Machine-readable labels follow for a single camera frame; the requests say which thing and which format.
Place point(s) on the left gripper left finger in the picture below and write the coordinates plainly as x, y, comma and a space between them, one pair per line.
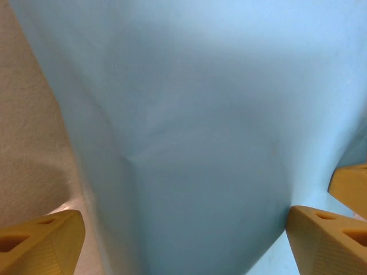
37, 246

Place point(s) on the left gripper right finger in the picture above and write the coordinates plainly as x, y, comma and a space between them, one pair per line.
329, 246

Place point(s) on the blue wrapping paper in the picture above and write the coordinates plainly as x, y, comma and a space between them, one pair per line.
200, 114

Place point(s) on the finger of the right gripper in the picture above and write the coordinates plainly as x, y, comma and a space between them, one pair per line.
352, 189

